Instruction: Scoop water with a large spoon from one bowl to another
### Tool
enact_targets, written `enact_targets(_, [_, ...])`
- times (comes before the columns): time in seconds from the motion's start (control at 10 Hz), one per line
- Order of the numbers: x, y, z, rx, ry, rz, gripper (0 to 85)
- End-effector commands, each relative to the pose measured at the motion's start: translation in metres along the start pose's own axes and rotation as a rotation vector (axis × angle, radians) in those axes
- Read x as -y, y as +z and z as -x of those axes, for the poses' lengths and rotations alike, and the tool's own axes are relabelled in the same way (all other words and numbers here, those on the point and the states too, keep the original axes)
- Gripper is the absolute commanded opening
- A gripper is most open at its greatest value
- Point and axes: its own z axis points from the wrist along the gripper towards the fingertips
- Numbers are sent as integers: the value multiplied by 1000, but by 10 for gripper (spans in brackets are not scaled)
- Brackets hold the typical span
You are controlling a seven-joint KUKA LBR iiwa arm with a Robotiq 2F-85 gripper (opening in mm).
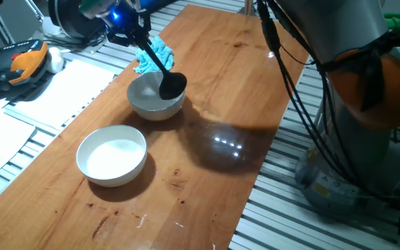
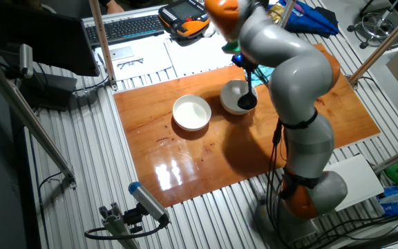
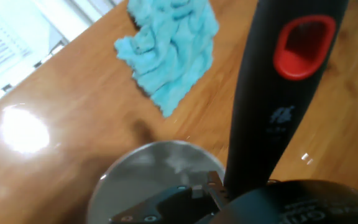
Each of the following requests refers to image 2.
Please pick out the glossy wooden board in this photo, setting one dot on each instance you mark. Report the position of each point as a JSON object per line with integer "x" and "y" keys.
{"x": 185, "y": 162}

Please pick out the black rimmed eyeglasses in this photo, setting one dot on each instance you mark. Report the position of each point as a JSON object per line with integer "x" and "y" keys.
{"x": 124, "y": 64}

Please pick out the yellow snack packet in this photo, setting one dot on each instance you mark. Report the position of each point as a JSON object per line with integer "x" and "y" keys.
{"x": 275, "y": 14}

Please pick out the black ladle with red accents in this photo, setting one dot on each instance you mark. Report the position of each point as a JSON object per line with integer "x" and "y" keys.
{"x": 247, "y": 102}

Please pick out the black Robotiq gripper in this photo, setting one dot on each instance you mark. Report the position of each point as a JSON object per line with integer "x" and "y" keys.
{"x": 243, "y": 61}

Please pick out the chrome stool base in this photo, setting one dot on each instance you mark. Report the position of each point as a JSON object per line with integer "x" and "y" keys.
{"x": 375, "y": 29}

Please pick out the white ceramic bowl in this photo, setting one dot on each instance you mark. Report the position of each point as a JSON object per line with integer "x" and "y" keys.
{"x": 230, "y": 97}
{"x": 192, "y": 112}

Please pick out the black computer keyboard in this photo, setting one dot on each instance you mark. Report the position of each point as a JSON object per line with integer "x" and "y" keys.
{"x": 126, "y": 29}

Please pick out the black monitor base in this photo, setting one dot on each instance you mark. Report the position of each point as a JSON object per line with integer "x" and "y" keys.
{"x": 54, "y": 90}

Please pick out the silver blue-ended depth camera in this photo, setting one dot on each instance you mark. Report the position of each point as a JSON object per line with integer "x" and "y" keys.
{"x": 147, "y": 200}

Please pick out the orange black teach pendant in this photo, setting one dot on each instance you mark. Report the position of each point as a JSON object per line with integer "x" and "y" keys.
{"x": 181, "y": 17}

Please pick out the blue fabric bag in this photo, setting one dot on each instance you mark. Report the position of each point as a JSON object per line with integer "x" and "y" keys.
{"x": 309, "y": 20}

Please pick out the silver smartphone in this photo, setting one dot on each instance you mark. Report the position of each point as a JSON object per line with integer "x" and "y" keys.
{"x": 121, "y": 53}

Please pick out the white printed paper sheet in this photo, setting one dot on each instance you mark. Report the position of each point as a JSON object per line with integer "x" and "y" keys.
{"x": 150, "y": 67}
{"x": 195, "y": 55}

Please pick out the black computer monitor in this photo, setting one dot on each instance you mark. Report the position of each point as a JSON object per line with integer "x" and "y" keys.
{"x": 40, "y": 38}

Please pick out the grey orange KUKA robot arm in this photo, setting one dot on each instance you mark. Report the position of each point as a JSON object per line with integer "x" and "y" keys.
{"x": 299, "y": 79}

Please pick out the blue tissue packet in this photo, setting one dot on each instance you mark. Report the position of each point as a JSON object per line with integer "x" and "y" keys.
{"x": 394, "y": 200}

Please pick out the green printed camera mount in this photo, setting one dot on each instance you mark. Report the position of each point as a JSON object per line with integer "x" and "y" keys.
{"x": 231, "y": 47}

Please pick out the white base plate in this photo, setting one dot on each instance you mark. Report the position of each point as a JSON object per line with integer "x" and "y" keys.
{"x": 358, "y": 176}

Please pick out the bystander forearm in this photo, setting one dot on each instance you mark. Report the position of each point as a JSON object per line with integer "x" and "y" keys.
{"x": 114, "y": 7}

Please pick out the grey diagonal camera pole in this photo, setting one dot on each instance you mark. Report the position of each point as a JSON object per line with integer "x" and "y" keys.
{"x": 29, "y": 121}

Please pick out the aluminium profile camera bracket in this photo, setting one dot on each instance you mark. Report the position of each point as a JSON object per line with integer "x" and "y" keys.
{"x": 114, "y": 224}

